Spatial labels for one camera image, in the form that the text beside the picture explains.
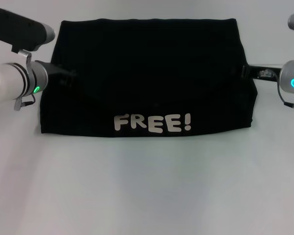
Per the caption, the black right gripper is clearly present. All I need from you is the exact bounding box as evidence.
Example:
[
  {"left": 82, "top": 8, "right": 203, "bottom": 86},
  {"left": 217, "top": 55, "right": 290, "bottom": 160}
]
[{"left": 241, "top": 63, "right": 284, "bottom": 81}]

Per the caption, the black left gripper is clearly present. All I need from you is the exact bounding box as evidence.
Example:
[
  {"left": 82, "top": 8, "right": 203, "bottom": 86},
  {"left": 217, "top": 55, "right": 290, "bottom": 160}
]
[{"left": 43, "top": 62, "right": 78, "bottom": 87}]

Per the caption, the black shirt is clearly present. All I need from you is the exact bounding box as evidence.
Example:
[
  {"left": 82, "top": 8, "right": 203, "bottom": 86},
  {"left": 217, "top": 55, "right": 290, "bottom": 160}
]
[{"left": 40, "top": 18, "right": 258, "bottom": 140}]

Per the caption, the silver left camera mount bracket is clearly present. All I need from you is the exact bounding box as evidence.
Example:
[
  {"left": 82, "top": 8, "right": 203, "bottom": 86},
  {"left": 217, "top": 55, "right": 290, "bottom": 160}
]
[{"left": 16, "top": 48, "right": 33, "bottom": 75}]

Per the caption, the left gripper cable with plugs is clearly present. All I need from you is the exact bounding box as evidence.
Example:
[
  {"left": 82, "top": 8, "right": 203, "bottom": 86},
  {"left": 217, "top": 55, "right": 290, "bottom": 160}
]
[{"left": 13, "top": 94, "right": 37, "bottom": 111}]

